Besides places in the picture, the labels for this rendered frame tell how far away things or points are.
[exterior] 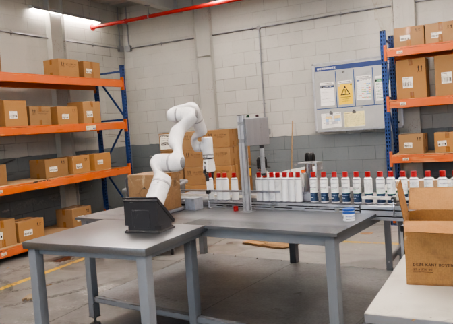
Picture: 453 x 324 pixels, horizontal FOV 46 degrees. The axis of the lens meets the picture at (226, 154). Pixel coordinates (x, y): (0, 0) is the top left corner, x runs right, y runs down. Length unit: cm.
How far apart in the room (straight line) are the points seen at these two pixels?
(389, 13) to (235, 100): 270
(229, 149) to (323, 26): 244
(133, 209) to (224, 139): 411
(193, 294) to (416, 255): 176
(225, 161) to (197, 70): 229
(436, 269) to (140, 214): 175
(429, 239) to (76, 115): 633
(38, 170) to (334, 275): 521
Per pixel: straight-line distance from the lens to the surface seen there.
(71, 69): 780
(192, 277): 351
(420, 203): 241
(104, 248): 298
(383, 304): 198
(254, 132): 363
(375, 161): 805
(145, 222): 321
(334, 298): 301
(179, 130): 356
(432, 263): 217
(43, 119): 738
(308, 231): 295
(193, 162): 743
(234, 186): 390
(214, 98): 884
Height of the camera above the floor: 143
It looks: 3 degrees down
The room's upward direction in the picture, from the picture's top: 4 degrees counter-clockwise
